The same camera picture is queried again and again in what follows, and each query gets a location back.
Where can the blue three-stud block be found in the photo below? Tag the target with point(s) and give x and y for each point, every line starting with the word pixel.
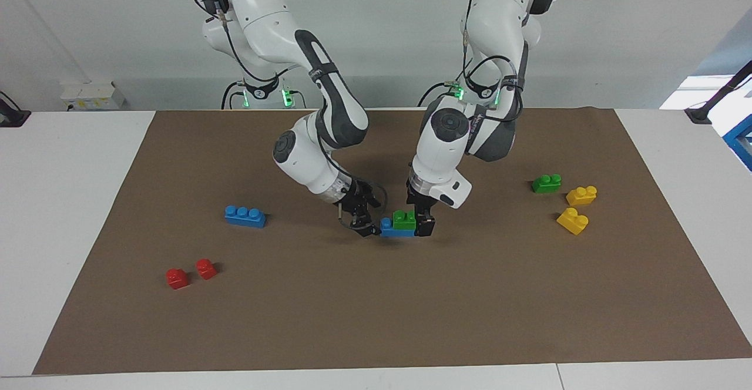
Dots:
pixel 392 231
pixel 245 218

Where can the red one-stud block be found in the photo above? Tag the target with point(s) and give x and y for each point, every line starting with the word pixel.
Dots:
pixel 206 270
pixel 177 280

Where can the green two-stud block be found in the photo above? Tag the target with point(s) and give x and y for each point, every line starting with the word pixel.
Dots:
pixel 545 185
pixel 404 221

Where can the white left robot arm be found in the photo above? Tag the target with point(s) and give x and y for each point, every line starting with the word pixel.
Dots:
pixel 499 20

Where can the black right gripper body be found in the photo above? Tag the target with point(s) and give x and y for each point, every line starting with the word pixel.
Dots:
pixel 358 199

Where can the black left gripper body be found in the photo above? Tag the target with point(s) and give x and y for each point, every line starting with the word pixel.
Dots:
pixel 422 205

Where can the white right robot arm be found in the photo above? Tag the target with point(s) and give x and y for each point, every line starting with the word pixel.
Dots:
pixel 264 20

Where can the black table clamp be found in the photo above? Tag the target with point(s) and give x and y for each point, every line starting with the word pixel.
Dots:
pixel 13 117

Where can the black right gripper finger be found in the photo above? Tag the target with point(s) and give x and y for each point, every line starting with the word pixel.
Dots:
pixel 376 211
pixel 367 227

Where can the brown paper mat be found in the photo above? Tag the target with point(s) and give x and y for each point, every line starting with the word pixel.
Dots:
pixel 376 308

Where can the yellow two-stud block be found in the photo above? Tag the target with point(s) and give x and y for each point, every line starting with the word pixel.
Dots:
pixel 571 222
pixel 580 197

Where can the white socket box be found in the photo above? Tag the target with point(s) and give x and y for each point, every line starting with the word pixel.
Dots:
pixel 91 96

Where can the blue metal frame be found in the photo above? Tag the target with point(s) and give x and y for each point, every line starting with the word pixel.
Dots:
pixel 741 140

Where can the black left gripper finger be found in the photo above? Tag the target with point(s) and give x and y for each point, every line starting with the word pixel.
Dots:
pixel 426 225

